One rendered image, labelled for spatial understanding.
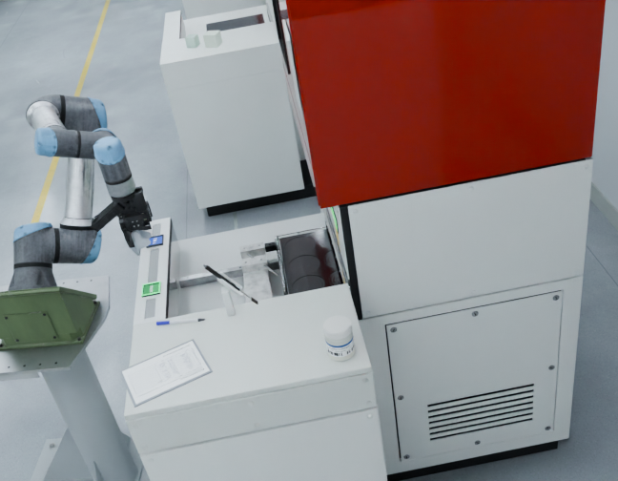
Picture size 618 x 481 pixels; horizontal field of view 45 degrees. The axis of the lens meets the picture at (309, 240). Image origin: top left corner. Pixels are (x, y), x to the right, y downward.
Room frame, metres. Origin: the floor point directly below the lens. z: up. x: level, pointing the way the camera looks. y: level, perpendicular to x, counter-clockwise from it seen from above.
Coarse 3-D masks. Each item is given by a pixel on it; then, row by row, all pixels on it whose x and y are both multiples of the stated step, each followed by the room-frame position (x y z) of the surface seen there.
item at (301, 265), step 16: (288, 240) 2.01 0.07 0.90; (304, 240) 1.99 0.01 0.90; (320, 240) 1.97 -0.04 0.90; (288, 256) 1.92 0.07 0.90; (304, 256) 1.91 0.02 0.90; (320, 256) 1.89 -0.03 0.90; (288, 272) 1.83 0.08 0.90; (304, 272) 1.82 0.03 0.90; (320, 272) 1.81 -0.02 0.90; (336, 272) 1.79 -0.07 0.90; (288, 288) 1.75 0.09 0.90; (304, 288) 1.74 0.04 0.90
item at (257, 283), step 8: (256, 256) 1.98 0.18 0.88; (248, 272) 1.90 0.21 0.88; (256, 272) 1.89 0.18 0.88; (264, 272) 1.88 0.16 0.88; (248, 280) 1.86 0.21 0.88; (256, 280) 1.85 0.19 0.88; (264, 280) 1.84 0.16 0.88; (248, 288) 1.81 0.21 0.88; (256, 288) 1.81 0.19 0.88; (264, 288) 1.80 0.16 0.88; (256, 296) 1.77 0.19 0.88; (264, 296) 1.76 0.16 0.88; (272, 296) 1.79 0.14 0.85
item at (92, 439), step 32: (64, 384) 1.83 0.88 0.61; (96, 384) 1.90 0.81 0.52; (64, 416) 1.85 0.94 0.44; (96, 416) 1.85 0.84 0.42; (64, 448) 1.93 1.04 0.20; (96, 448) 1.83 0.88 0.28; (128, 448) 2.04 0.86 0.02; (32, 480) 1.96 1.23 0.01; (64, 480) 1.94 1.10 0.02; (96, 480) 1.79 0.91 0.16; (128, 480) 1.85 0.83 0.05
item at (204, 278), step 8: (272, 264) 1.97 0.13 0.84; (208, 272) 1.98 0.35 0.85; (224, 272) 1.96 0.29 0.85; (232, 272) 1.96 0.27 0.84; (240, 272) 1.96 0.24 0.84; (184, 280) 1.96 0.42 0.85; (192, 280) 1.96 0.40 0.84; (200, 280) 1.96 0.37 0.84; (208, 280) 1.96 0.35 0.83; (216, 280) 1.96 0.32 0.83
